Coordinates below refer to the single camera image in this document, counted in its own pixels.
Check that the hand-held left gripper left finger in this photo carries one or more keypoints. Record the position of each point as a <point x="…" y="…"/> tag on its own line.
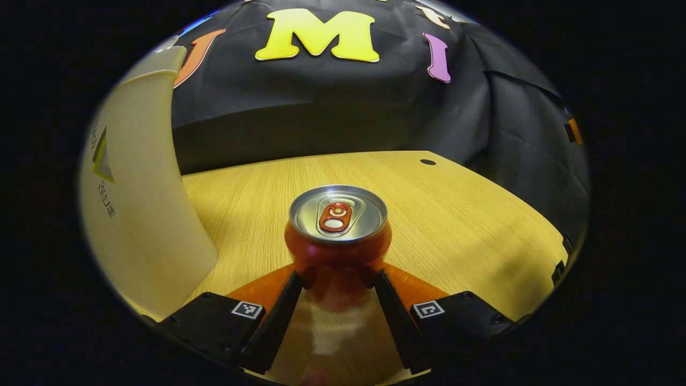
<point x="278" y="321"/>

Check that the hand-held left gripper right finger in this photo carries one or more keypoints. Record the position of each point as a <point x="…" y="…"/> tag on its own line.
<point x="396" y="321"/>

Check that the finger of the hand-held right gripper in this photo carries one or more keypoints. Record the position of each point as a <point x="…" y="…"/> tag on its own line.
<point x="573" y="132"/>

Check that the red pop can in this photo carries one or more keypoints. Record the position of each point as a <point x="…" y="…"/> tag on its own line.
<point x="337" y="257"/>

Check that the white desktop garbage bin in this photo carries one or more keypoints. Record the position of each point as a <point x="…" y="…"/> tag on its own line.
<point x="144" y="214"/>

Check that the black backdrop cloth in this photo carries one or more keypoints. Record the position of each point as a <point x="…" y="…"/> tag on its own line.
<point x="375" y="107"/>

